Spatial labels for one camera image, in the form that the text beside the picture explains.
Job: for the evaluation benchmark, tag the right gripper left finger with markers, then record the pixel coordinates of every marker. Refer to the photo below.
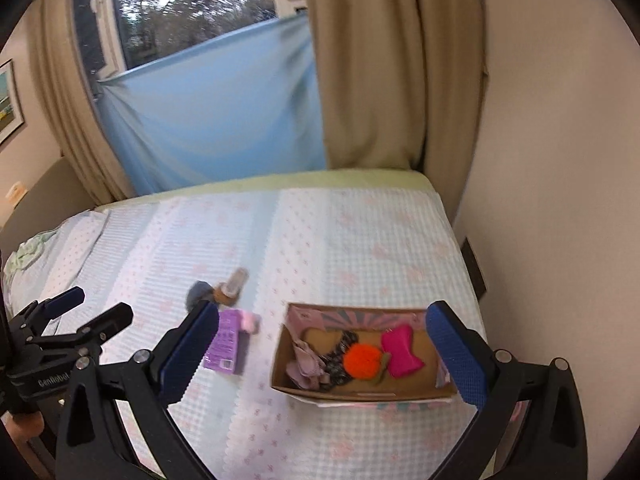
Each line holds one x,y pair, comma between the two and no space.
92,440

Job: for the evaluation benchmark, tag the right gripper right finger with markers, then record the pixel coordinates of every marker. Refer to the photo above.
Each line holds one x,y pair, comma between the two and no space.
551,442

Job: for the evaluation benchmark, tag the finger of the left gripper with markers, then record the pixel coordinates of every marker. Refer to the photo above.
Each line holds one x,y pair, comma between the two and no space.
107,322
36,316

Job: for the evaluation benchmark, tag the brown plush with white trim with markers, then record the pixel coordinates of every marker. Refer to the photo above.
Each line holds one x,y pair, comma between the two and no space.
228,293

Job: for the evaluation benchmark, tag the purple foil packet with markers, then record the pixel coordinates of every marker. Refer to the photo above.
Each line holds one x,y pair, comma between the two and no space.
222,355

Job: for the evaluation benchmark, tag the pink fluffy pouch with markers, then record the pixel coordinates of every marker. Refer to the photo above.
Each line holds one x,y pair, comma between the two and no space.
249,322

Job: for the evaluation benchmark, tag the magenta fabric pouch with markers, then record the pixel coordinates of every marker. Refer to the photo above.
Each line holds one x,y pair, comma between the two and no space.
397,343

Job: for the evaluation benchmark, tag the orange plush pumpkin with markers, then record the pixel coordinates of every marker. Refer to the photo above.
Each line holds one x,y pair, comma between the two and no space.
366,362

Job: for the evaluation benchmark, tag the pale pink cloth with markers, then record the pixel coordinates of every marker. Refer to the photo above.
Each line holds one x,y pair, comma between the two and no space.
306,370

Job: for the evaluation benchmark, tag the black white patterned scrunchie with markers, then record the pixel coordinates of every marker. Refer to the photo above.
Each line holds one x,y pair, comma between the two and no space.
334,371

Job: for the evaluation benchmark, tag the cardboard box pastel pattern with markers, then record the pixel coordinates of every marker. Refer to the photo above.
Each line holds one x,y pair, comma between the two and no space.
322,326

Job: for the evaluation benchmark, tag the green crumpled cloth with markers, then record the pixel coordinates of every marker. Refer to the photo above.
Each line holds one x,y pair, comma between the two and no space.
27,252

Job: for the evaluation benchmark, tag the checkered pastel bed quilt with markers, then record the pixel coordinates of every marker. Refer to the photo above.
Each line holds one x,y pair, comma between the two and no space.
346,248

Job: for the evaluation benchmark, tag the beige left curtain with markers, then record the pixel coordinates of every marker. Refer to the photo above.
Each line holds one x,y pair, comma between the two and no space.
67,103

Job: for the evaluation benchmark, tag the beige curtain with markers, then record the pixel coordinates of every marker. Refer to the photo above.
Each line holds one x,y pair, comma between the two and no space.
401,86
67,103

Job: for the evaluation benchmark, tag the light blue window sheet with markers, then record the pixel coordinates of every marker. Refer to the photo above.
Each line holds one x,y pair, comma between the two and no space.
244,104

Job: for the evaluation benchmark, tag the green yellow mattress sheet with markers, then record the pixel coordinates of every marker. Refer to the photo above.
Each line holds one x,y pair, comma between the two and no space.
344,178

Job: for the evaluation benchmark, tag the window with trees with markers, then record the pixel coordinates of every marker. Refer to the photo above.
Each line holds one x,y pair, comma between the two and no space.
117,35

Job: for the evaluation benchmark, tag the beige right curtain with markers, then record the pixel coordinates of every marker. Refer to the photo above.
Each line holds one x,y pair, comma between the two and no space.
401,86

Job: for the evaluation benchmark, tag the framed wall picture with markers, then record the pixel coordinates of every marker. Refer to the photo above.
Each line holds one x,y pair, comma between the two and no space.
11,115

